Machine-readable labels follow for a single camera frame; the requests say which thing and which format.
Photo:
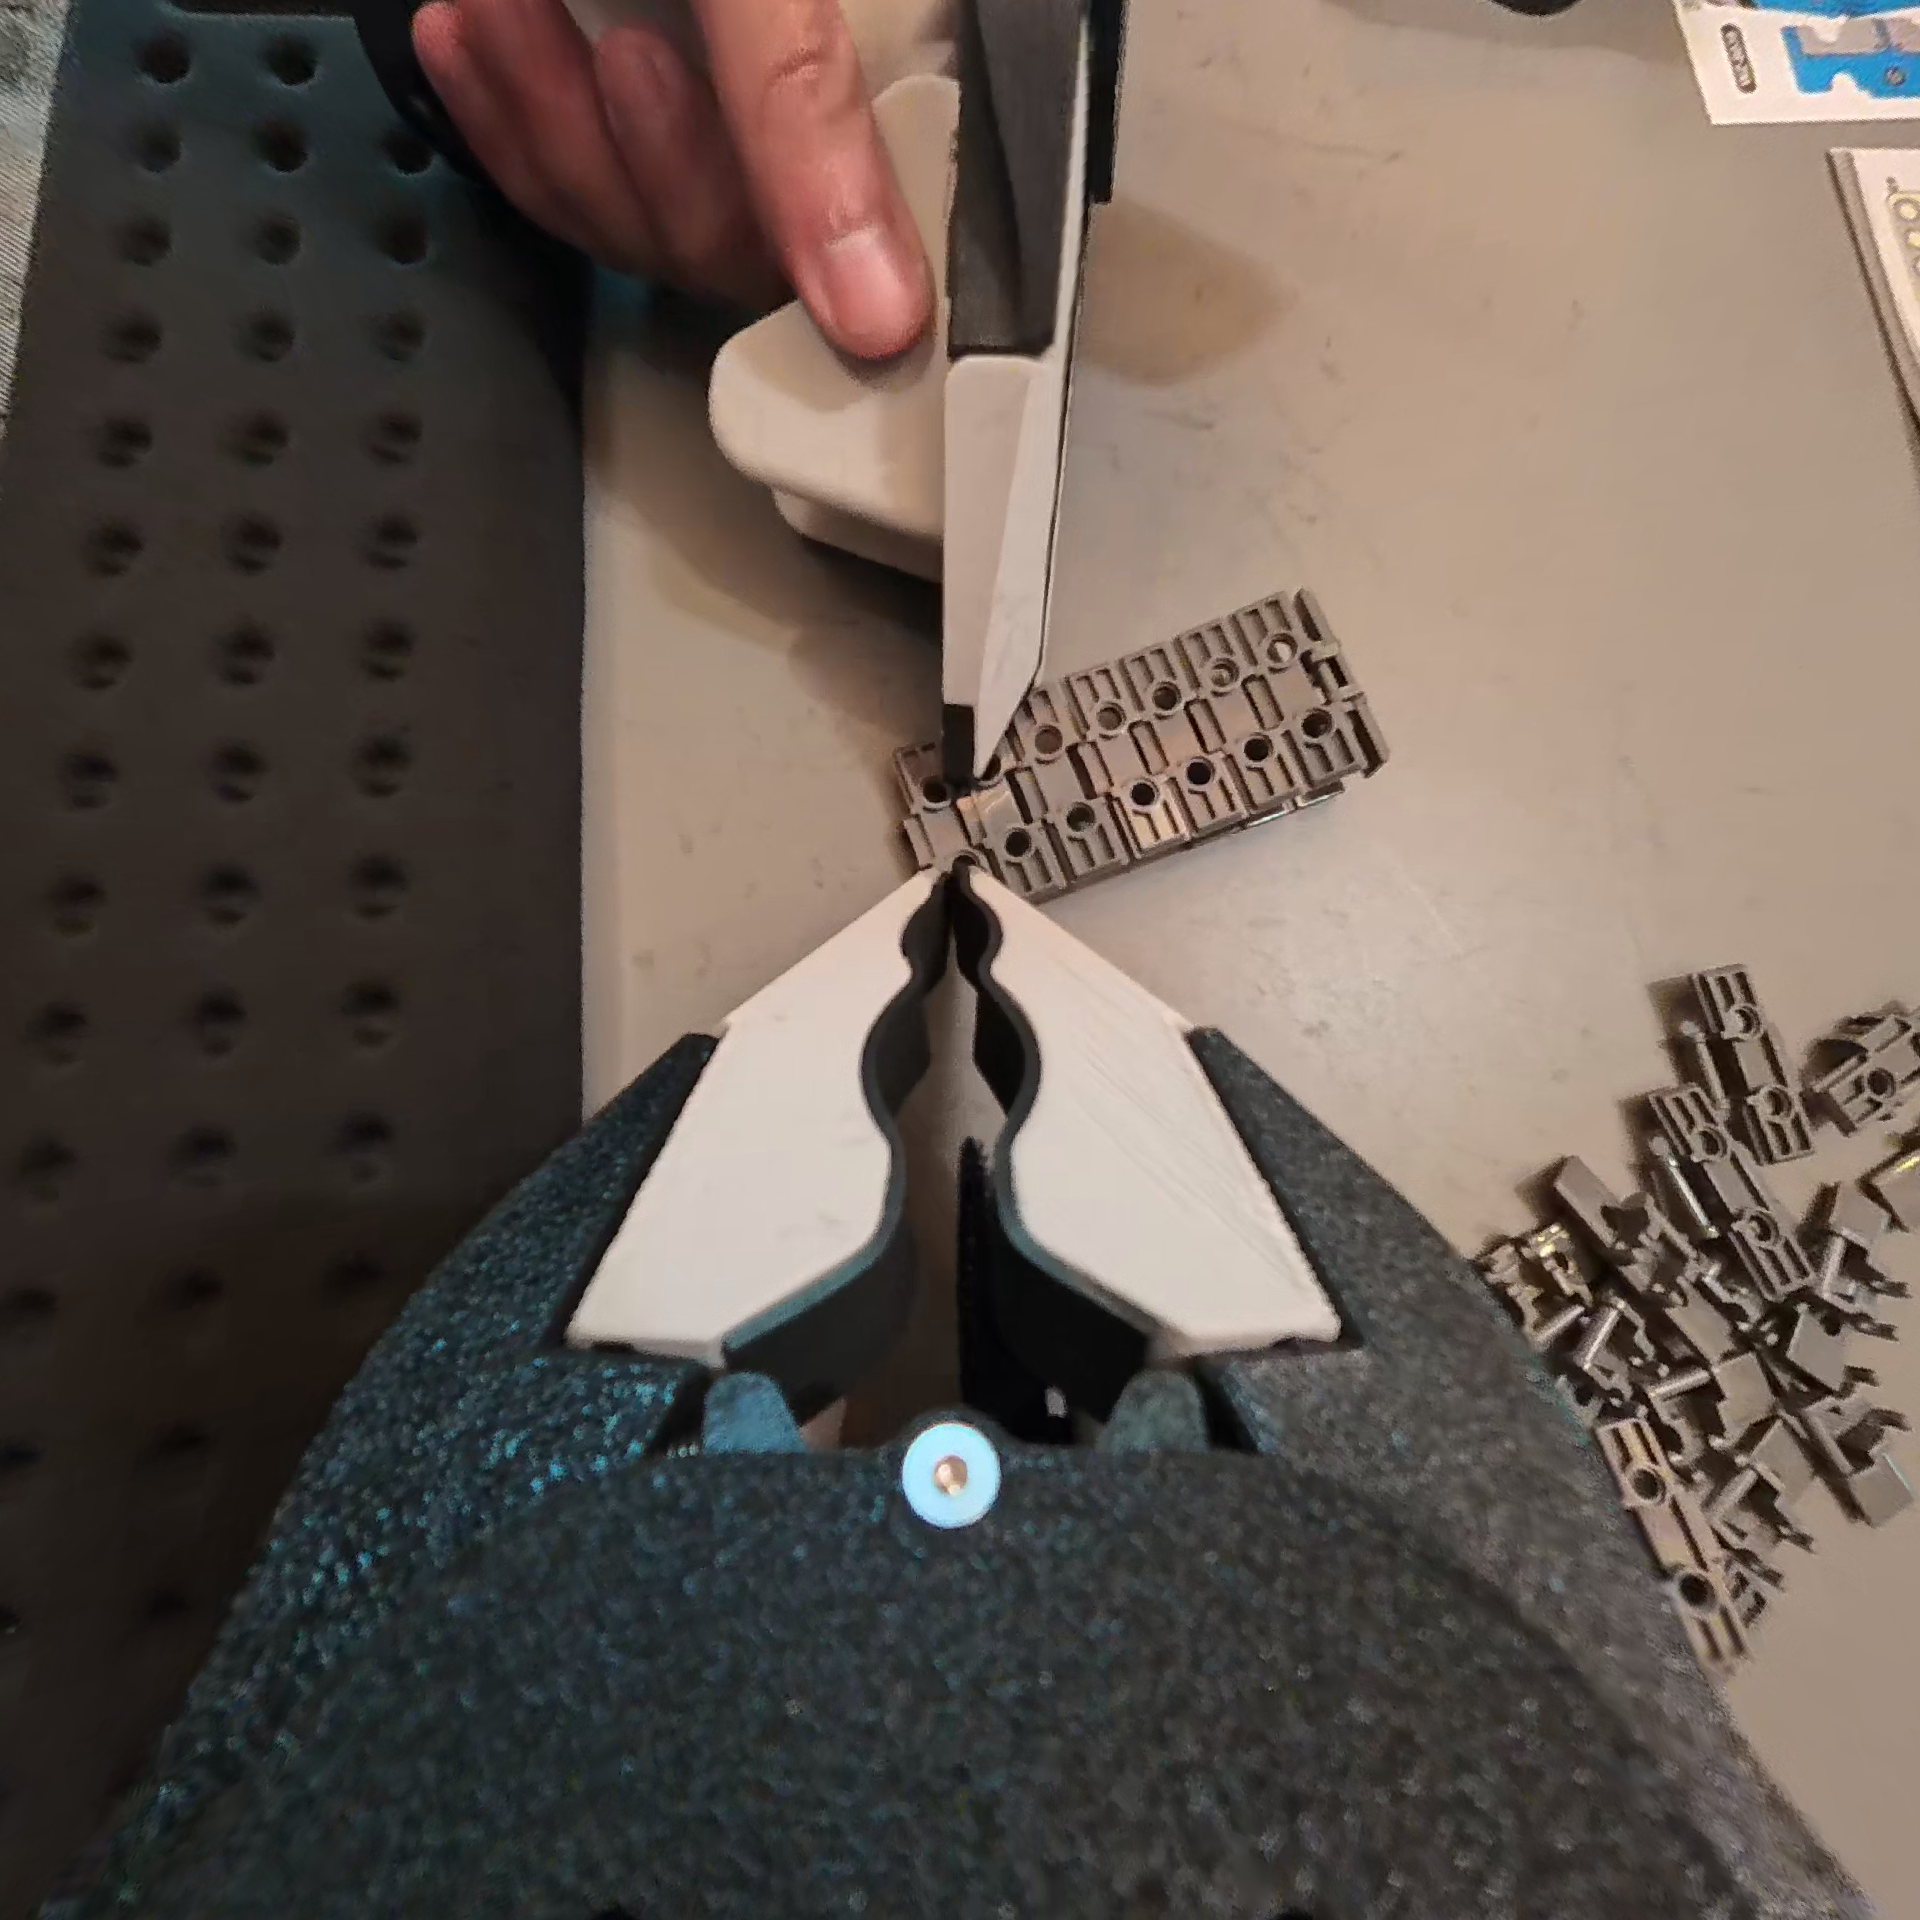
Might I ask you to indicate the pile of grey track links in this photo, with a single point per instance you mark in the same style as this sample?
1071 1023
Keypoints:
1725 1277

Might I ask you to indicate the blue sticker sheet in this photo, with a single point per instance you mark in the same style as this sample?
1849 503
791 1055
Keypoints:
1800 54

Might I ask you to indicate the instruction booklet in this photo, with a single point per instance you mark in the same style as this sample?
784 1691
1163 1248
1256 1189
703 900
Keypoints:
1883 255

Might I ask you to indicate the grey desk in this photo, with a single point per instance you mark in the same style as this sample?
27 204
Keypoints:
1424 452

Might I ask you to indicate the person's left hand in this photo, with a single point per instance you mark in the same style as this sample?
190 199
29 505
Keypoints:
676 149

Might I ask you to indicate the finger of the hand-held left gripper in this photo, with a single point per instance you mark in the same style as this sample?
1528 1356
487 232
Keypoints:
998 525

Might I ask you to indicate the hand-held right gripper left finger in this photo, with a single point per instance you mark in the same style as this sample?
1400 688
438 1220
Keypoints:
734 1185

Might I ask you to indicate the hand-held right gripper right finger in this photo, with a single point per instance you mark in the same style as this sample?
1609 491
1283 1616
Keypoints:
1172 1185

